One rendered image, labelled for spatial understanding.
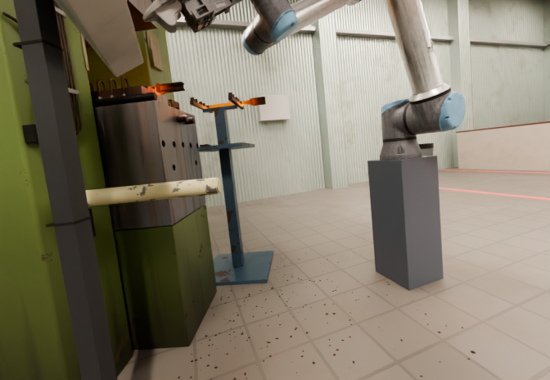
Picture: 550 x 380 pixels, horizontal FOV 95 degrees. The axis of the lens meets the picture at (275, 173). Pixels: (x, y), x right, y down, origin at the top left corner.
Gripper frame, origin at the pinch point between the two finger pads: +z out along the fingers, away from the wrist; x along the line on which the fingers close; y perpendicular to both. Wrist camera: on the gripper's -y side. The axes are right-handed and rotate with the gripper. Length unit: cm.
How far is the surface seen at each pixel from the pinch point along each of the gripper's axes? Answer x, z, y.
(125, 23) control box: -14.2, 7.5, 6.4
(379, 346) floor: -4, 2, 120
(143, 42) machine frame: 73, -9, -24
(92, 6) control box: -22.2, 11.4, 6.4
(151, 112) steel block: 30.3, 11.3, 13.3
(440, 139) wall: 285, -422, 294
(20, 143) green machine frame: 12.6, 41.3, 7.1
